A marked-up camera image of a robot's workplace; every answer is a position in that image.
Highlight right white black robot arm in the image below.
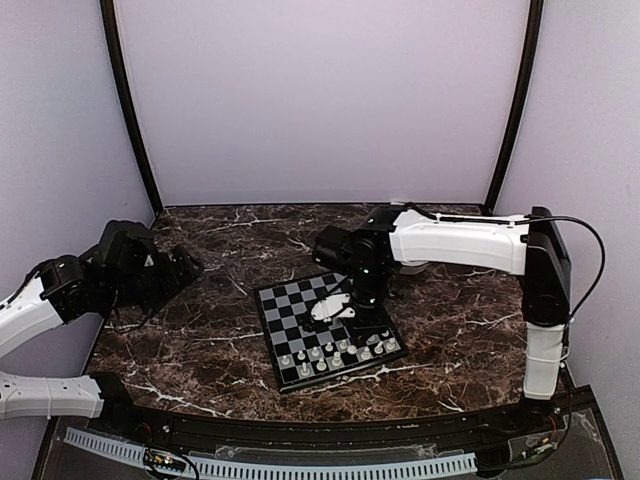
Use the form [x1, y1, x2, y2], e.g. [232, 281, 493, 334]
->
[310, 203, 581, 434]

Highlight left black frame post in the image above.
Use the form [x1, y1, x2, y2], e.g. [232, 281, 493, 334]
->
[99, 0, 164, 217]

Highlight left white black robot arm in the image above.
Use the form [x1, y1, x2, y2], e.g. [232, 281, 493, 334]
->
[1, 220, 204, 436]

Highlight white slotted cable duct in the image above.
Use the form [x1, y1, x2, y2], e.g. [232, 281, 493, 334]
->
[64, 427, 477, 479]

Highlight black and white chessboard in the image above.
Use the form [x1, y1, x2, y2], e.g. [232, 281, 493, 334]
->
[253, 272, 408, 394]

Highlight black frame post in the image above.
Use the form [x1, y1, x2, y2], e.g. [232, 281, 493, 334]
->
[482, 0, 544, 215]
[99, 0, 164, 217]

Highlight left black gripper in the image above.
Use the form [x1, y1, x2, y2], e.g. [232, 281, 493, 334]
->
[103, 244, 204, 318]

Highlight white scalloped bowl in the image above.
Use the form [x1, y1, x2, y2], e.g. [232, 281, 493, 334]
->
[399, 263, 427, 276]

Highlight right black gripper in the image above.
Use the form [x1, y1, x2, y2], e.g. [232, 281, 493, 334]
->
[341, 264, 391, 344]

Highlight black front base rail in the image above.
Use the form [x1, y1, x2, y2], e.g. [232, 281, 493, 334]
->
[54, 387, 596, 451]

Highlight right black frame post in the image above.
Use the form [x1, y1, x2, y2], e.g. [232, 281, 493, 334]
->
[482, 0, 544, 215]

